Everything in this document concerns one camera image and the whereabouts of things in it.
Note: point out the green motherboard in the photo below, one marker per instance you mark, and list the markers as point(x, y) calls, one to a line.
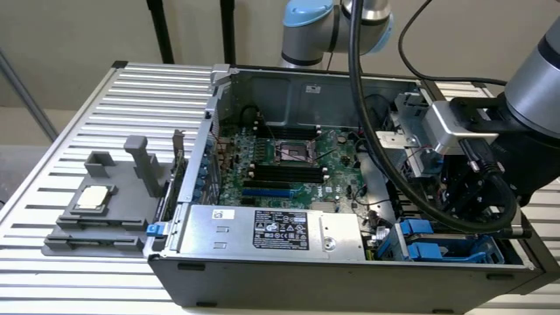
point(305, 197)

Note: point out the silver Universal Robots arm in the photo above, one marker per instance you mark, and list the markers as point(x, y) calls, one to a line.
point(305, 39)

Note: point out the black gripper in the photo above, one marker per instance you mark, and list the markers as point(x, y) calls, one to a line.
point(524, 154)

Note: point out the black expansion slot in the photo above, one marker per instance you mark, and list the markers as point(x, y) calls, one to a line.
point(267, 185)

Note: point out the graphics card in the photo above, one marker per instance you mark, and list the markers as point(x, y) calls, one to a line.
point(179, 170)

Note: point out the black RAM slot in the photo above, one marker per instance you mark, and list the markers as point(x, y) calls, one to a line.
point(291, 129)
point(291, 125)
point(288, 170)
point(288, 165)
point(288, 179)
point(288, 174)
point(291, 132)
point(291, 136)

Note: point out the small silver heat sink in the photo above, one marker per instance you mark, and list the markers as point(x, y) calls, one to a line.
point(328, 207)

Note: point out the blue expansion slot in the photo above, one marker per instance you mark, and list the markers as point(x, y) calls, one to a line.
point(267, 192)

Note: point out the metal drive cage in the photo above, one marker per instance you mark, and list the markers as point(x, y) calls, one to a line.
point(404, 131)

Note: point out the blue case latch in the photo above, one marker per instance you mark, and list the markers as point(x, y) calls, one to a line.
point(156, 230)

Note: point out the silver CPU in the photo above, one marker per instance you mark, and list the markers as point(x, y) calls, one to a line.
point(96, 196)

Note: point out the silver power supply unit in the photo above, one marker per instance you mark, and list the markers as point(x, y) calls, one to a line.
point(240, 243)

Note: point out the RAM stick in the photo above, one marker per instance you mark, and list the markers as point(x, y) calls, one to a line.
point(92, 243)

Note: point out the black open PC case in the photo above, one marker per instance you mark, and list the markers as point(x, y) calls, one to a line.
point(305, 282)

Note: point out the blue disk bay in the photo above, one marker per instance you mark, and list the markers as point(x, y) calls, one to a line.
point(464, 249)

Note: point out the grey parts rack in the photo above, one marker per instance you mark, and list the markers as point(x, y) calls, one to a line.
point(131, 210)

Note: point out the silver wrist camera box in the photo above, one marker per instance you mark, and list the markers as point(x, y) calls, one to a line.
point(441, 128)

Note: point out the black frame pole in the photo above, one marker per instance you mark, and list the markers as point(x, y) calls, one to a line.
point(228, 29)
point(161, 29)

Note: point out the grey metal pole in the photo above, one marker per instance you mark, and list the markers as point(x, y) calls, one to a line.
point(25, 95)

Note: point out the CPU socket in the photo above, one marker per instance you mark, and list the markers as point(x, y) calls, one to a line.
point(292, 151)

